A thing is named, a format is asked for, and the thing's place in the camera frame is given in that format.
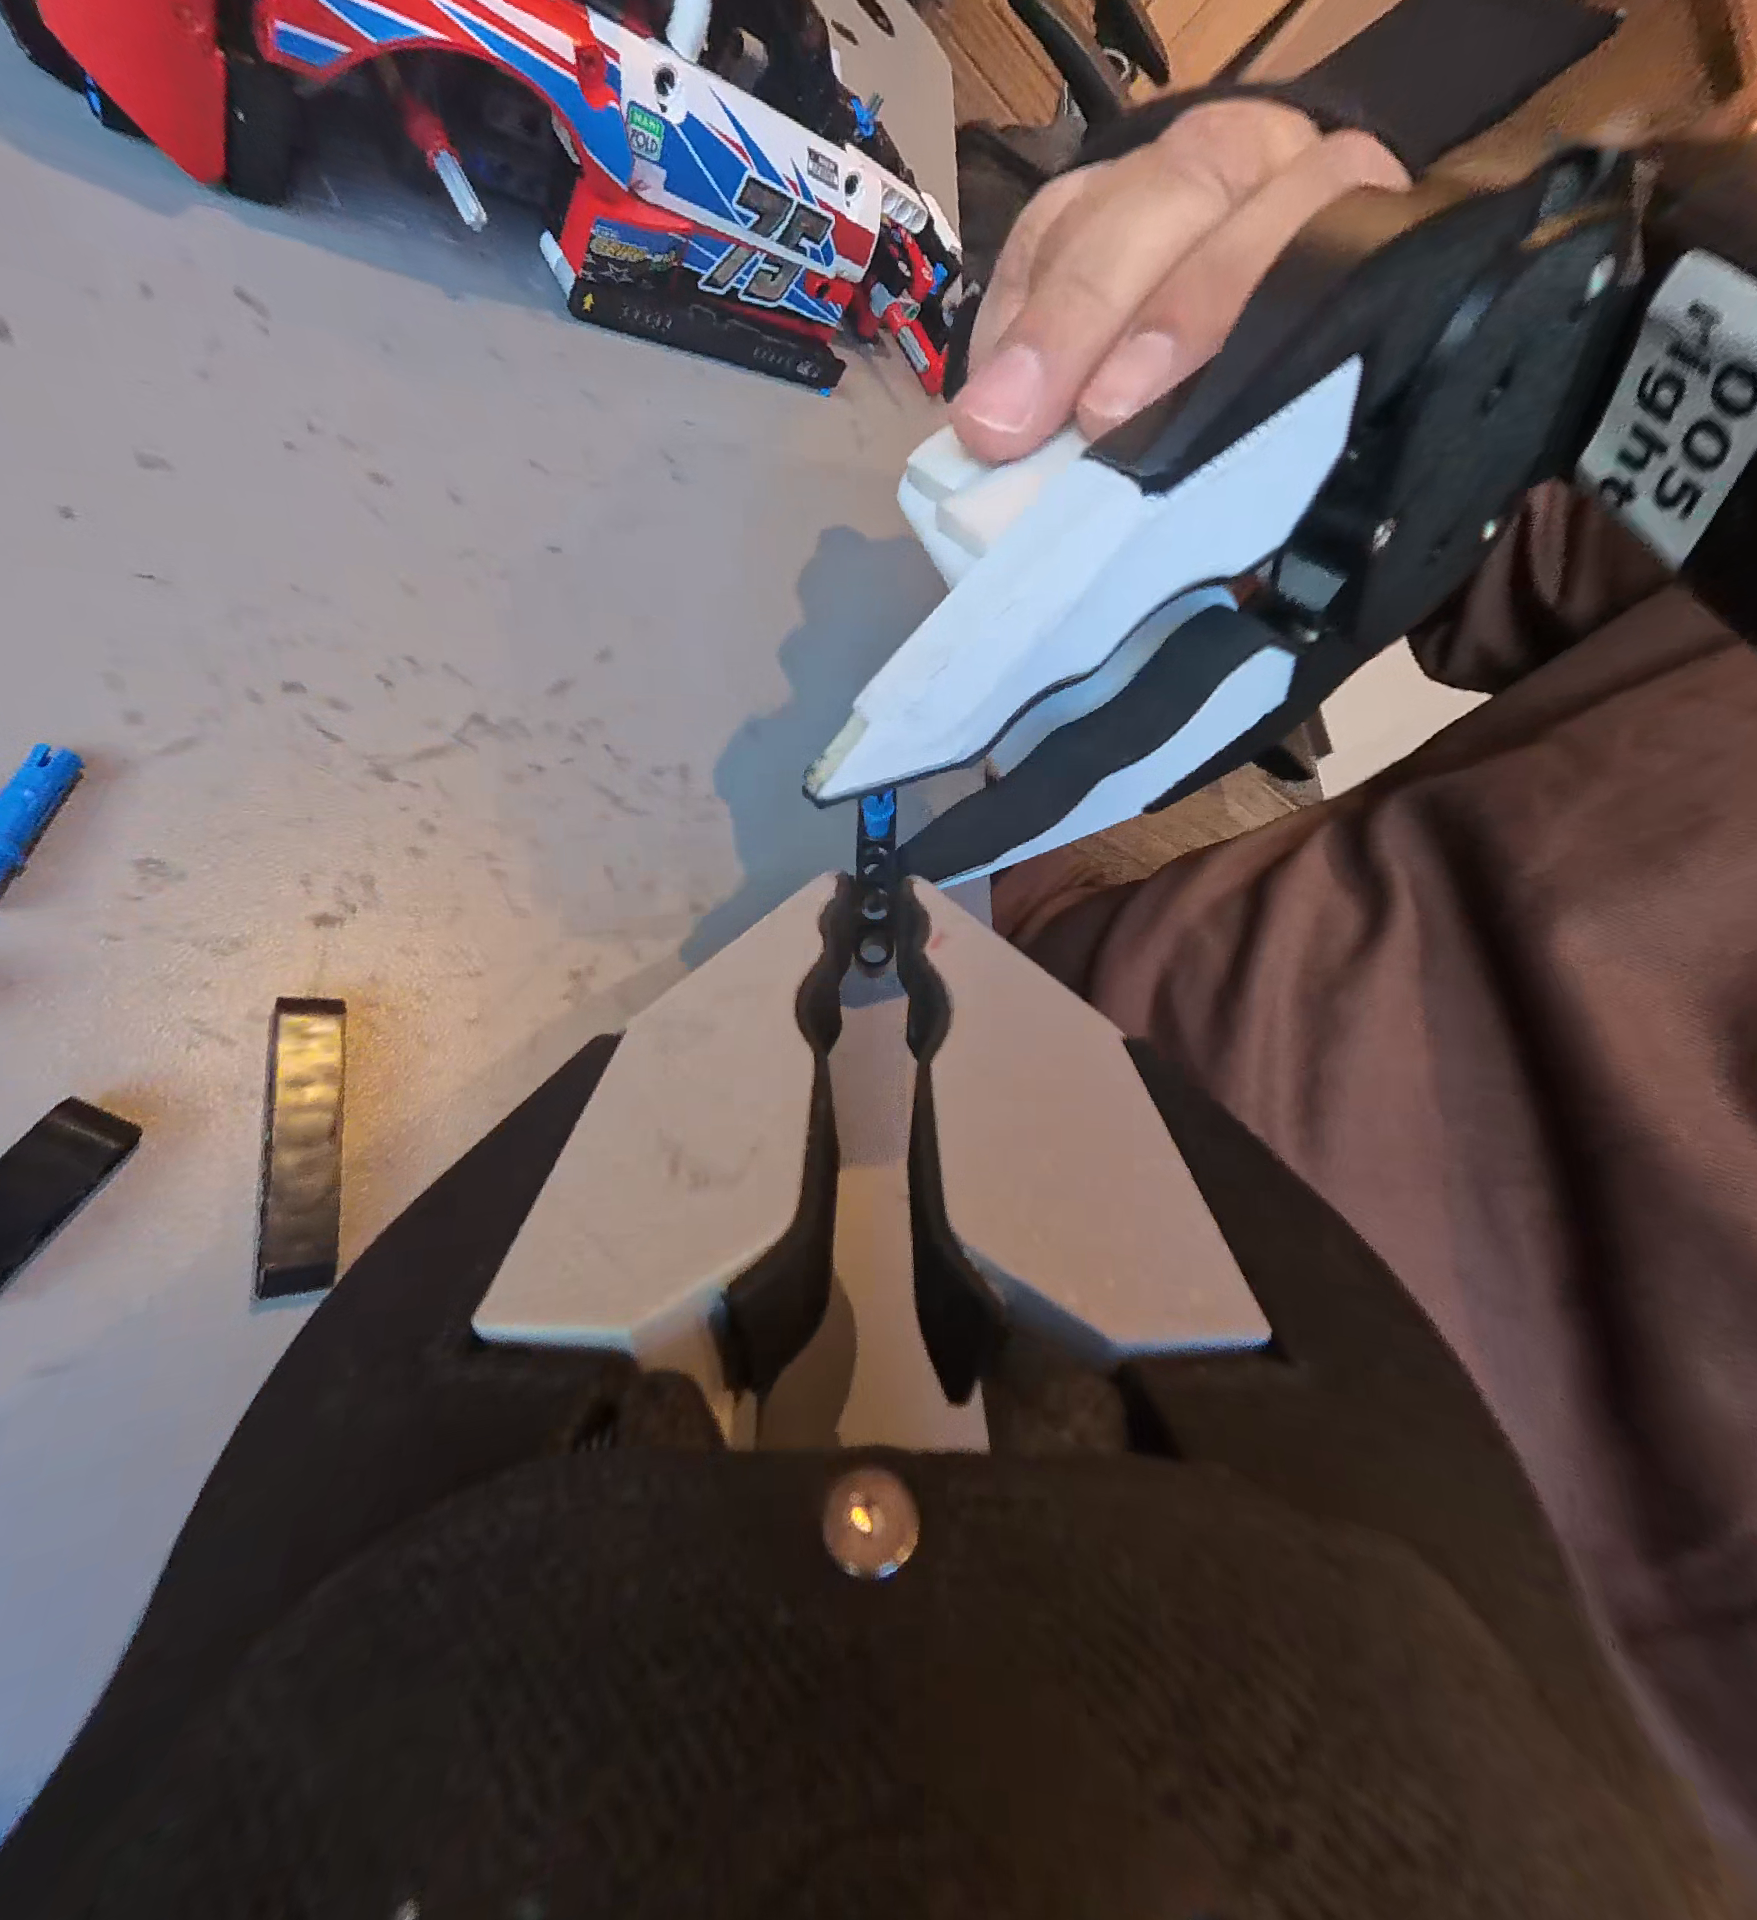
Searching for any small black toy brick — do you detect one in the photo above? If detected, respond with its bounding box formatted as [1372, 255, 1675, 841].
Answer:
[0, 1097, 146, 1321]

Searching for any red black toy car model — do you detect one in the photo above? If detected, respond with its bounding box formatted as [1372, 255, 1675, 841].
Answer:
[0, 0, 971, 400]

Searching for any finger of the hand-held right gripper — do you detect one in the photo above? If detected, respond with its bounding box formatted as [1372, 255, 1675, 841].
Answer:
[803, 358, 1370, 812]
[897, 611, 1303, 884]

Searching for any person's right hand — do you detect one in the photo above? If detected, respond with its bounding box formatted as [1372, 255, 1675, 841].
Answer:
[950, 95, 1413, 467]

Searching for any long black toy beam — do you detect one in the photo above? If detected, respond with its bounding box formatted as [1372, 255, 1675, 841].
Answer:
[253, 996, 351, 1298]
[851, 816, 905, 977]

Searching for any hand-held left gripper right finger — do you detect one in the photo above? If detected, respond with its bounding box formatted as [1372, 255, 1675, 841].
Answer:
[899, 881, 1272, 1407]

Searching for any black chair frame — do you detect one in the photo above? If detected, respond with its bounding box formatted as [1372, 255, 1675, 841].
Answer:
[1005, 0, 1176, 129]

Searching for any grey desk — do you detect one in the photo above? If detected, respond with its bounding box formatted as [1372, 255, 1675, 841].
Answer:
[0, 0, 1001, 1892]

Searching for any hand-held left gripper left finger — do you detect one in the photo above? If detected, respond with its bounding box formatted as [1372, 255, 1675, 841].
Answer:
[469, 873, 846, 1356]

